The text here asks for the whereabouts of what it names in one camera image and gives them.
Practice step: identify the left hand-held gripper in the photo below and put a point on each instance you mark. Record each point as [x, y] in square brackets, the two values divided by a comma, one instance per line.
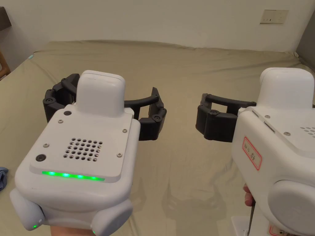
[81, 137]

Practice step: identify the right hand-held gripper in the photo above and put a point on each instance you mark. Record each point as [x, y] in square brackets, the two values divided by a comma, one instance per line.
[278, 152]

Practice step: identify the person's right hand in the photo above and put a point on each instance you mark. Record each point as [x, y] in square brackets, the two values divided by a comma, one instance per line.
[248, 195]

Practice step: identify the person's left hand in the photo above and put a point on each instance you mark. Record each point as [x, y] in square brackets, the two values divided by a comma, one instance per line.
[71, 231]

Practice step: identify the bed with beige sheet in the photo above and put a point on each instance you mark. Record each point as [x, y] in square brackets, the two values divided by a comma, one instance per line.
[177, 71]

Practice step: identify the blue garment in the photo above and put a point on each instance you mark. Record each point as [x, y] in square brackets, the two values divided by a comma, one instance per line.
[3, 178]

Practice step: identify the dark grey padded headboard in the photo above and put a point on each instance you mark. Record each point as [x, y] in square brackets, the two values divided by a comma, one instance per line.
[307, 41]

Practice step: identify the wall socket plate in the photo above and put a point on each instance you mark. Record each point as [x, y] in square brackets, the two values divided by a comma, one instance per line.
[274, 16]

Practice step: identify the dark wall shelf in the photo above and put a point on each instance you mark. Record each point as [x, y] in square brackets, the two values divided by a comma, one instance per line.
[4, 18]

